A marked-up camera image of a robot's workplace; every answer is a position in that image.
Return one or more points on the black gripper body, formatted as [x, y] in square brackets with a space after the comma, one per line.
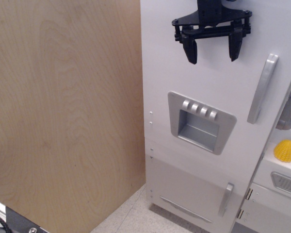
[212, 19]

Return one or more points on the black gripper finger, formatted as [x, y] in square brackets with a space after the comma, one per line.
[190, 48]
[235, 42]

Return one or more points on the white fridge door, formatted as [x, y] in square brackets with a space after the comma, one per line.
[215, 80]

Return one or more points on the white toy fridge cabinet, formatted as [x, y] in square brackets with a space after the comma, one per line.
[216, 137]

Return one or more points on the grey ice dispenser box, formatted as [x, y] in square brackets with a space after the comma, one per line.
[199, 124]

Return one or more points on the yellow toy corn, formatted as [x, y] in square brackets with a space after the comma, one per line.
[282, 151]

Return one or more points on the light plywood board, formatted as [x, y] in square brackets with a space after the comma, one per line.
[71, 110]

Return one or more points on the white lower freezer door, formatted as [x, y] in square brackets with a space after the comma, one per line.
[191, 189]

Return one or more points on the white toy oven unit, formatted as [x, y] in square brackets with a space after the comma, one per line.
[276, 199]

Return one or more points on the silver fridge door handle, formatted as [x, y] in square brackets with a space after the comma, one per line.
[262, 86]

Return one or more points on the silver freezer door handle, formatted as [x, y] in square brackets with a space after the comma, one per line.
[225, 199]

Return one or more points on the black metal base plate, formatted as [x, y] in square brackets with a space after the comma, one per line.
[13, 222]

